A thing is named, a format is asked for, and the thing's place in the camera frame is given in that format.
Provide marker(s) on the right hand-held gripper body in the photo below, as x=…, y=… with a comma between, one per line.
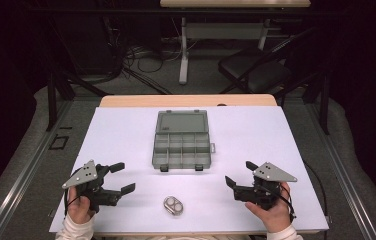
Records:
x=262, y=193

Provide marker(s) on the person's right hand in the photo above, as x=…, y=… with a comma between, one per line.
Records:
x=276, y=216

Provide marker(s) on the person's left hand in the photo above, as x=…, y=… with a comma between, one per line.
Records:
x=79, y=210

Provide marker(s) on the black metal stand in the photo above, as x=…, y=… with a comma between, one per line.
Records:
x=325, y=103
x=52, y=100

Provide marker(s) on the grey plastic compartment box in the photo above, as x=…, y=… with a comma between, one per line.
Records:
x=181, y=146

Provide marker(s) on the wooden table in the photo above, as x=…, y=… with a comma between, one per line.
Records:
x=186, y=100

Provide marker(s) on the small silver oval object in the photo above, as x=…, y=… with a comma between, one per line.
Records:
x=173, y=205

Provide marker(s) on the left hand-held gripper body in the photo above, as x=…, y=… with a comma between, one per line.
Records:
x=91, y=195

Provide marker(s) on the white board sheet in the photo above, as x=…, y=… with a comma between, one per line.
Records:
x=242, y=140

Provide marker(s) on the black folding chair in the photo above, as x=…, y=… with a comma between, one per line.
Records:
x=259, y=71

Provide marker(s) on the white-legged desk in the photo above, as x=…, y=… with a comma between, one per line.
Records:
x=184, y=63

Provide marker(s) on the black floor socket frame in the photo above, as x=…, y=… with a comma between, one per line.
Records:
x=58, y=142

